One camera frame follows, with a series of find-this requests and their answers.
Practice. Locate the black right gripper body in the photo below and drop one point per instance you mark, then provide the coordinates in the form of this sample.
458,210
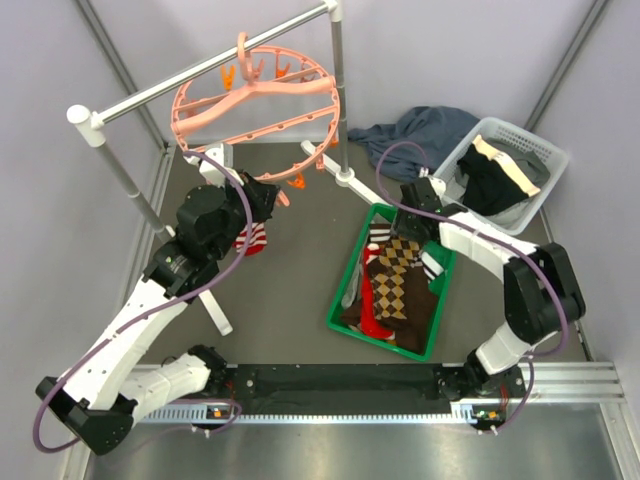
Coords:
406,226

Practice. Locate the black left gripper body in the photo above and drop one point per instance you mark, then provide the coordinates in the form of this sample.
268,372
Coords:
258,208

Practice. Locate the red white striped sock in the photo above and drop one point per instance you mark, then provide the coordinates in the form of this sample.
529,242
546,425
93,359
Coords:
257,241

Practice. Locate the pink round clip hanger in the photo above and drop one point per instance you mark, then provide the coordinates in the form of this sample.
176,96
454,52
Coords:
267,71

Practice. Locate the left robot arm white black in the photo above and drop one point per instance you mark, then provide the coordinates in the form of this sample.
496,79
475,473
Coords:
99,400

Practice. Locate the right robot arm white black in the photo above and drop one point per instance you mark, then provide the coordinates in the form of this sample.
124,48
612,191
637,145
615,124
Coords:
541,293

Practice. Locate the green plastic crate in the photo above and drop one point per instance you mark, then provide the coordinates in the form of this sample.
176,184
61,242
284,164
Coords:
438,264

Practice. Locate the brown white striped sock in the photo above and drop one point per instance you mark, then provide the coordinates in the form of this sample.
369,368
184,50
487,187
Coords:
379,233

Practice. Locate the brown argyle sock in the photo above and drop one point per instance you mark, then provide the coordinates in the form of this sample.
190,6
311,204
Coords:
394,274

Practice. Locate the blue grey cloth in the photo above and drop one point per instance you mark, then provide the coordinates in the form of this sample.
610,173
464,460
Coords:
437,130

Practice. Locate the black cream garment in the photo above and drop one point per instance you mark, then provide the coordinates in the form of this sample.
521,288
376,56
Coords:
492,181

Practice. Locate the white plastic laundry basket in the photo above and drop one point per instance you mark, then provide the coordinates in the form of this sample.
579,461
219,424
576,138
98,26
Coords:
515,220

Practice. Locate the grey garment in basket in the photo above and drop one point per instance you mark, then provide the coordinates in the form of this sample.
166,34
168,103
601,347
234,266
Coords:
527,161

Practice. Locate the white and silver drying rack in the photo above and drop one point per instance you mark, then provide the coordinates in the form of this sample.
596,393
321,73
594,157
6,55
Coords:
90,124

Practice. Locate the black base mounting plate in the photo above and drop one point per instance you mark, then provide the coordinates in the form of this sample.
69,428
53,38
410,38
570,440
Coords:
346,389

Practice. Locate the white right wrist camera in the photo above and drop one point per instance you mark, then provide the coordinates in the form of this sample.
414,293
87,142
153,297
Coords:
438,185

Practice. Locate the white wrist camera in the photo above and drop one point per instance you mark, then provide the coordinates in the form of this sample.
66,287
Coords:
438,185
219,155

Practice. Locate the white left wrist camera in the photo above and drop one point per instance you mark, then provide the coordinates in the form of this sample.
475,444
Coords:
219,155

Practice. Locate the grey slotted cable duct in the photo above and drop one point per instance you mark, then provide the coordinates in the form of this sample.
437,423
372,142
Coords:
203,413

